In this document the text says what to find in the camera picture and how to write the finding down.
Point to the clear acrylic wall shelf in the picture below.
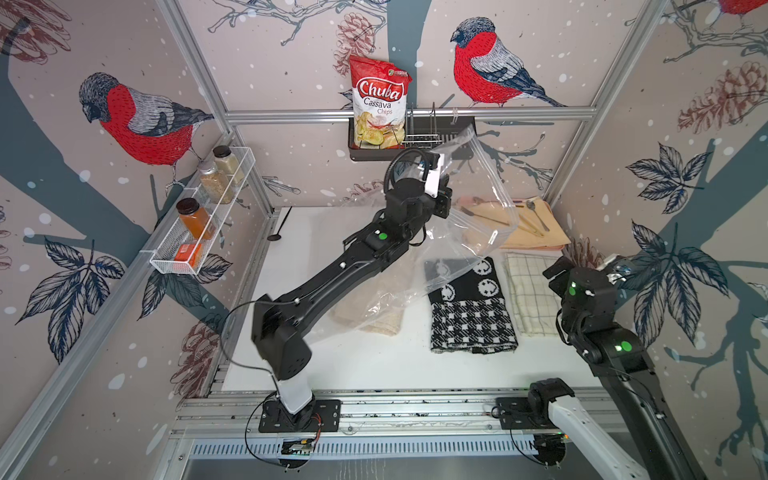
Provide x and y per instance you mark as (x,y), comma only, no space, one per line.
(162,258)

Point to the cream checked cloth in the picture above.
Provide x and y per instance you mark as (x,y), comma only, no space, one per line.
(534,305)

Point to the black white patterned scarf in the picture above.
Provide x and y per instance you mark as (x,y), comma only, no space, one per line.
(469,314)

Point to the gold cutlery piece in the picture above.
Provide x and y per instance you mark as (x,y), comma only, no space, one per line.
(527,226)

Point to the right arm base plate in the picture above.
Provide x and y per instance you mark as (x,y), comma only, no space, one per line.
(516,413)

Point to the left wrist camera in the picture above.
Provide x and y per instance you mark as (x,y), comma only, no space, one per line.
(433,173)

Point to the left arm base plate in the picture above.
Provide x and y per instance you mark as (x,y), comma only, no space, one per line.
(318,415)

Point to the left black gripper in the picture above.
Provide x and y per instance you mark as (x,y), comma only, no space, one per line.
(442,201)

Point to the small orange box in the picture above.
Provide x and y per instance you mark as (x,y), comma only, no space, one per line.
(189,254)

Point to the pale green spice jar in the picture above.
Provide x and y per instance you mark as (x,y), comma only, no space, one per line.
(228,163)

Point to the black wall basket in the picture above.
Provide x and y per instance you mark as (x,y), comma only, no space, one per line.
(420,132)

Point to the silver spoon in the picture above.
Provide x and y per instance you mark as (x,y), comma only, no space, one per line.
(530,204)

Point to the orange spice jar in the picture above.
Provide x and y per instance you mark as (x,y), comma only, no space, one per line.
(195,218)

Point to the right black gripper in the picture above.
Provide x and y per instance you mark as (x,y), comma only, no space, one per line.
(562,263)

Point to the tan spice jar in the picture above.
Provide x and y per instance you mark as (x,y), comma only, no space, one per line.
(215,183)

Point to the red Chuba chips bag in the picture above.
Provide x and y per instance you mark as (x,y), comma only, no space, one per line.
(379,98)

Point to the black spoon at edge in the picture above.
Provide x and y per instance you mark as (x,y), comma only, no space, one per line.
(277,234)

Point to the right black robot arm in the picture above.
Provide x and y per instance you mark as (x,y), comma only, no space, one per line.
(615,355)

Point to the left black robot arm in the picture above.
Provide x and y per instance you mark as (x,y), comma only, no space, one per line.
(279,326)

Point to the clear plastic vacuum bag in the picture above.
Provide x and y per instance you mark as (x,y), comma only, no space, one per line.
(448,248)

